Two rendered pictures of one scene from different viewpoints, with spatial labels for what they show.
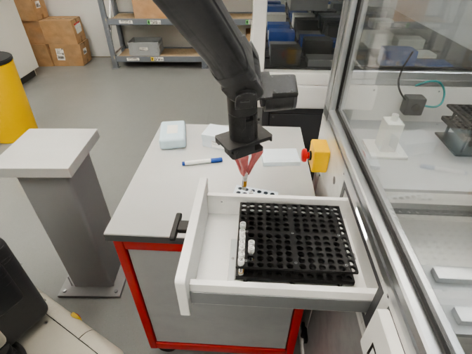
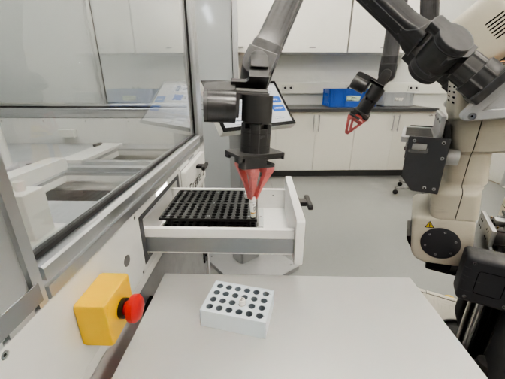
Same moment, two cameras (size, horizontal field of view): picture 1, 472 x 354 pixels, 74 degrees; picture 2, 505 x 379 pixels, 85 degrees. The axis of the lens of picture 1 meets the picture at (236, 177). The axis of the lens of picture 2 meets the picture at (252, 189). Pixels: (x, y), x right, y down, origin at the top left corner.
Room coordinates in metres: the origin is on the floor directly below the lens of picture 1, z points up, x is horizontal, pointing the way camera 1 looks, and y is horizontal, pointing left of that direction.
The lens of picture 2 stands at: (1.09, -0.04, 1.18)
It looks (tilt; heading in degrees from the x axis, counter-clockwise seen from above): 21 degrees down; 178
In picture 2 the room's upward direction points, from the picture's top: straight up
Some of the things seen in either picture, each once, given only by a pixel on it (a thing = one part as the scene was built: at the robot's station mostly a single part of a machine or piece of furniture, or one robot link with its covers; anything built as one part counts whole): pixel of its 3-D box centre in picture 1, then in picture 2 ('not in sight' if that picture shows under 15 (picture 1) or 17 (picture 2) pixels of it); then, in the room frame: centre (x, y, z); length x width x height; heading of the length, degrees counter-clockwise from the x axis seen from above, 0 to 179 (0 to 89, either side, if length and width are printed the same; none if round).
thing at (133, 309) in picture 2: (306, 155); (131, 307); (0.76, -0.20, 0.88); 0.04 x 0.03 x 0.04; 177
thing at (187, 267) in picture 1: (195, 237); (291, 213); (0.45, 0.08, 0.87); 0.29 x 0.02 x 0.11; 177
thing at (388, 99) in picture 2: not in sight; (393, 98); (-2.83, 2.01, 0.99); 0.40 x 0.31 x 0.17; 90
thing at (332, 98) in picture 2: not in sight; (348, 97); (-2.76, 1.36, 1.01); 0.61 x 0.41 x 0.22; 90
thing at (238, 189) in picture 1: (253, 202); (238, 307); (0.67, -0.05, 0.78); 0.12 x 0.08 x 0.04; 74
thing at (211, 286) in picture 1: (294, 245); (210, 216); (0.44, -0.12, 0.86); 0.40 x 0.26 x 0.06; 87
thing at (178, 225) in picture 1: (181, 226); (303, 201); (0.45, 0.11, 0.91); 0.07 x 0.04 x 0.01; 177
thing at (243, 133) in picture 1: (243, 127); (255, 141); (0.56, -0.01, 1.08); 0.10 x 0.07 x 0.07; 118
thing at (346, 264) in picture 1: (291, 243); (214, 213); (0.44, -0.12, 0.87); 0.22 x 0.18 x 0.06; 87
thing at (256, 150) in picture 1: (241, 157); (256, 176); (0.55, -0.01, 1.01); 0.07 x 0.07 x 0.09; 28
